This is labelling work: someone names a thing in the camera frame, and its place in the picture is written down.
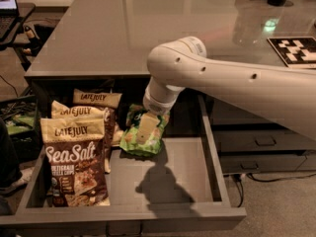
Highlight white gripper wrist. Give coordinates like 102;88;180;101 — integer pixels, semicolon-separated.
136;78;184;144

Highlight green rice chip bag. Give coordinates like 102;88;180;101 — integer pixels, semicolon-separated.
119;104;170;157

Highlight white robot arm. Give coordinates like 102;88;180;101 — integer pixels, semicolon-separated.
143;37;316;140

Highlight rear Late July chip bag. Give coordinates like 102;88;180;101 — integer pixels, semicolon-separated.
73;89;123;146

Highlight late july chip bag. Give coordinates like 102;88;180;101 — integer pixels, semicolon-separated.
40;117;110;207
51;101;115;173
73;89;123;146

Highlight open grey top drawer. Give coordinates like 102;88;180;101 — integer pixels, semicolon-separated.
0;96;246;237

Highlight front Late July chip bag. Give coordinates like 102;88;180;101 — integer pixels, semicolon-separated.
40;117;110;207

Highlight middle Late July chip bag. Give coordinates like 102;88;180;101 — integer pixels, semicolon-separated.
51;101;115;173

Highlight grey cabinet lower drawers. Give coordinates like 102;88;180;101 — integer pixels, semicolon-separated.
205;97;316;174

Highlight black crate with items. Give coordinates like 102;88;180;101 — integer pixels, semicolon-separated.
0;95;41;162

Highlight person leg and shoe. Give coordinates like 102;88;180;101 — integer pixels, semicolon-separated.
0;119;34;196

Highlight dark side desk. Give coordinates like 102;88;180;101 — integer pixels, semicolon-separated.
0;3;36;50

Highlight black white fiducial marker board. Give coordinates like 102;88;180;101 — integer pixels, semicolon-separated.
268;37;316;69

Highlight laptop on side desk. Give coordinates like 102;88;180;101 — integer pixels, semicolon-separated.
0;0;19;40

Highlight black floor cable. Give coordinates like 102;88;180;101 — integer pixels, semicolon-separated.
232;172;316;208

